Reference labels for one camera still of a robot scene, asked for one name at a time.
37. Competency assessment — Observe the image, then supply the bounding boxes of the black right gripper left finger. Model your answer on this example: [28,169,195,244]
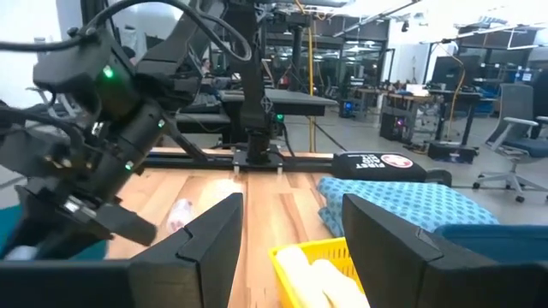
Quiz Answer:
[0,192,245,308]

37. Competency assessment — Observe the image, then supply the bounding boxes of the black computer monitor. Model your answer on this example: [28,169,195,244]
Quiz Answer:
[430,55,481,92]

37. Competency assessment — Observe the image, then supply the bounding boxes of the yellow hanging cable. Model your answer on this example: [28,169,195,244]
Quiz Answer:
[306,25,318,153]

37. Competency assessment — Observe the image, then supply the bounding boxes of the yellow plastic mesh basket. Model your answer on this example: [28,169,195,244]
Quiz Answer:
[267,236,372,308]

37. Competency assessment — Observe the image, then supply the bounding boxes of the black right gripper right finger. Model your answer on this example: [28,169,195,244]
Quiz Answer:
[341,192,548,308]

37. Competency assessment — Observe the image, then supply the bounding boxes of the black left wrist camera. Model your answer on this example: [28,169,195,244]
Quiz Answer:
[0,127,85,179]

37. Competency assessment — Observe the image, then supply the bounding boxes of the black standing desk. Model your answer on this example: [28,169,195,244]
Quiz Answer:
[175,87,339,145]

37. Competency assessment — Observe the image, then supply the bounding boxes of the white gauze roll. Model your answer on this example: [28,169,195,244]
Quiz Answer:
[312,258,372,308]
[276,246,331,308]

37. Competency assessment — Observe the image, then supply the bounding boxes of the dark blue fabric bin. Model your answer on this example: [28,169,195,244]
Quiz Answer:
[432,223,548,266]

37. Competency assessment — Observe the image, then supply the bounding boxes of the black first aid kit pouch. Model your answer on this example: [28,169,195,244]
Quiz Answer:
[331,151,453,188]

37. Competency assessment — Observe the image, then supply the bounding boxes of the black aluminium table frame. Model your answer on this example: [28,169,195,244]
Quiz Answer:
[143,147,335,173]

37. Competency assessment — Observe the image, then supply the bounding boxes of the blue dotted cloth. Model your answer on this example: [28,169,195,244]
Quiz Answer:
[315,175,500,239]

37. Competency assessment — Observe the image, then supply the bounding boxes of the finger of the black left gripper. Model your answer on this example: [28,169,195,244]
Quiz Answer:
[96,204,158,247]
[8,233,106,260]

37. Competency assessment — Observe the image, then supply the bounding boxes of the grey office chair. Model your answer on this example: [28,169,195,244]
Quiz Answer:
[473,83,548,204]

